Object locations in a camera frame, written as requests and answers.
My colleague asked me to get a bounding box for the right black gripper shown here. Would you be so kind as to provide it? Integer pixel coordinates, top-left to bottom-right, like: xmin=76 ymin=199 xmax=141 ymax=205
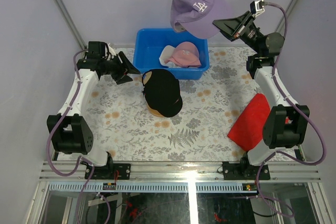
xmin=212 ymin=12 xmax=264 ymax=56

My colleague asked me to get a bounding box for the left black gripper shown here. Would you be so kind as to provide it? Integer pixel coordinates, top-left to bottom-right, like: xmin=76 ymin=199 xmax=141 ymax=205
xmin=101 ymin=52 xmax=140 ymax=84

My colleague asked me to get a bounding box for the black baseball cap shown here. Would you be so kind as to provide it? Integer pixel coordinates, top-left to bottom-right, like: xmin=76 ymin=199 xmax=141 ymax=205
xmin=142 ymin=69 xmax=183 ymax=118

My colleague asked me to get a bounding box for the purple baseball cap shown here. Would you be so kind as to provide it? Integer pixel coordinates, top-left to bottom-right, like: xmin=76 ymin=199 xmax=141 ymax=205
xmin=170 ymin=0 xmax=233 ymax=39

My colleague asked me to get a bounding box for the wooden hat stand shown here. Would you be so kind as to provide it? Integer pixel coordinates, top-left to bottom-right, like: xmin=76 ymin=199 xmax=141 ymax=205
xmin=148 ymin=107 xmax=165 ymax=118

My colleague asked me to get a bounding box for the pink baseball cap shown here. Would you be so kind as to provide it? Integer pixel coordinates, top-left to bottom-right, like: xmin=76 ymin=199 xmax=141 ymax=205
xmin=167 ymin=41 xmax=202 ymax=68

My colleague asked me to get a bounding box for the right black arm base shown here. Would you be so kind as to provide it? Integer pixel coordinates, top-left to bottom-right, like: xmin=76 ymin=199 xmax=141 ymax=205
xmin=222 ymin=162 xmax=260 ymax=180

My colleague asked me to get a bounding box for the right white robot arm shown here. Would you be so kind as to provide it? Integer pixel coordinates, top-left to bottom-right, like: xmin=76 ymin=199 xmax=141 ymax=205
xmin=213 ymin=11 xmax=308 ymax=179

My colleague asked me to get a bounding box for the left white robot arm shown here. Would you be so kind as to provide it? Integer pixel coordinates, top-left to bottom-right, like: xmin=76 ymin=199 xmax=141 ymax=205
xmin=47 ymin=41 xmax=140 ymax=179

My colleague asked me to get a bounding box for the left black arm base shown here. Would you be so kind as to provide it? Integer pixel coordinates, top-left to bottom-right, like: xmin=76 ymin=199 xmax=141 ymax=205
xmin=91 ymin=163 xmax=131 ymax=181

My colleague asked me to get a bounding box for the white cloth in bin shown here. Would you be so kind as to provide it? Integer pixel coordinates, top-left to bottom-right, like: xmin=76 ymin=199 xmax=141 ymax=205
xmin=159 ymin=45 xmax=178 ymax=68

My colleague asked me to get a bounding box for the blue plastic bin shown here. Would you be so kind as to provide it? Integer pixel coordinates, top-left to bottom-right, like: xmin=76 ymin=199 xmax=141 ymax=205
xmin=133 ymin=28 xmax=209 ymax=80

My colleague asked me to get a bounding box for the floral table mat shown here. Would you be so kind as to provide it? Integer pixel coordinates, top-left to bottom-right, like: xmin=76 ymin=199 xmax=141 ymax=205
xmin=84 ymin=47 xmax=261 ymax=161

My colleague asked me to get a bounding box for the red cloth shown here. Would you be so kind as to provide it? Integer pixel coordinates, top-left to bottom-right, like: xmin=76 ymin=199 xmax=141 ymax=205
xmin=227 ymin=93 xmax=292 ymax=152

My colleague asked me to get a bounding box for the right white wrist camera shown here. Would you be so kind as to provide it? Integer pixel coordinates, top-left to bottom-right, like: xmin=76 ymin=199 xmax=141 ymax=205
xmin=250 ymin=0 xmax=265 ymax=18

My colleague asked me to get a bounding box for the slotted cable duct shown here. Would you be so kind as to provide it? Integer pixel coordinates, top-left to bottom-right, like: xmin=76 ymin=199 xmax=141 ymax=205
xmin=48 ymin=181 xmax=259 ymax=193

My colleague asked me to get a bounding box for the aluminium front rail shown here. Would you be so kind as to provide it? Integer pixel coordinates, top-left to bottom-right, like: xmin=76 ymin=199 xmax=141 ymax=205
xmin=39 ymin=161 xmax=322 ymax=183

